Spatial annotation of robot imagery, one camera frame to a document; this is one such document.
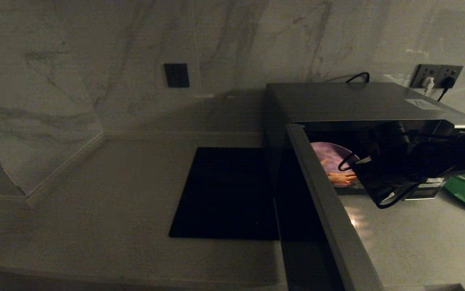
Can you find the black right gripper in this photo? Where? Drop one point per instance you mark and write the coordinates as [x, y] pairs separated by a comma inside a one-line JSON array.
[[386, 178]]

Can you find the purple plate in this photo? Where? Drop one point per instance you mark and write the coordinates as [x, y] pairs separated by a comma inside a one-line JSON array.
[[331, 153]]

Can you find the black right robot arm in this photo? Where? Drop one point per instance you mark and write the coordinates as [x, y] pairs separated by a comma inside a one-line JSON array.
[[459, 155]]

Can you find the silver microwave oven body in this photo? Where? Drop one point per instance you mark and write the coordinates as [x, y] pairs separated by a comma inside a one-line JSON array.
[[358, 101]]

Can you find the white power plug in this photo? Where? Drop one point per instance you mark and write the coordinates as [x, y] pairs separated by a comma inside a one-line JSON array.
[[428, 84]]

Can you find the black power plug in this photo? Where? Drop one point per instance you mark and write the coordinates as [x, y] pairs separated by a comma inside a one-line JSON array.
[[448, 82]]

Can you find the black glass induction cooktop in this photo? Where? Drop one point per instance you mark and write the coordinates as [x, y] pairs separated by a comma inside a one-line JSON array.
[[224, 194]]

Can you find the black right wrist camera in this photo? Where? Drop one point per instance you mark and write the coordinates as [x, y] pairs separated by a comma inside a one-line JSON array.
[[390, 141]]

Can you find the grey double wall outlet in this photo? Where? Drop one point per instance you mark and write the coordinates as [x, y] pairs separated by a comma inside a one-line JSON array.
[[434, 72]]

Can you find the black blank wall panel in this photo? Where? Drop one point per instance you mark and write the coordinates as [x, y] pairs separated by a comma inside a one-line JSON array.
[[176, 75]]

